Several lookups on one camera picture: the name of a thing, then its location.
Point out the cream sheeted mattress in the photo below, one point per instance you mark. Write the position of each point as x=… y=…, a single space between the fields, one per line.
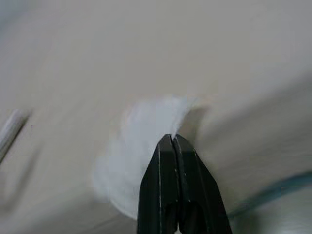
x=97 y=48

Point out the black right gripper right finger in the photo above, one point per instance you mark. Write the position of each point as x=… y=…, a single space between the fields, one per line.
x=197 y=195

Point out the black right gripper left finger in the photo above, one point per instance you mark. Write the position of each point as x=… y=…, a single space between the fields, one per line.
x=158 y=185

